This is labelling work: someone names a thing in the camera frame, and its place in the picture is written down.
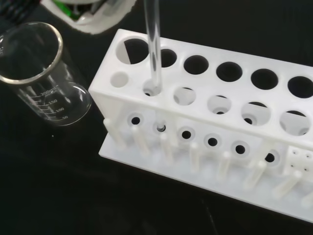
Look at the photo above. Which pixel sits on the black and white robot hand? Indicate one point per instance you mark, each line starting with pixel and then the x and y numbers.
pixel 97 22

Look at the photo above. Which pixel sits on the white test tube rack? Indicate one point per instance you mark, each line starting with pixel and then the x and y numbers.
pixel 220 156

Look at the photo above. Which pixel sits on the clear glass beaker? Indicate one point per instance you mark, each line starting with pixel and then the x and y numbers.
pixel 49 93

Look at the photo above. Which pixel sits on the black bench cloth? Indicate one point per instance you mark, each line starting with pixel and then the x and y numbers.
pixel 61 191

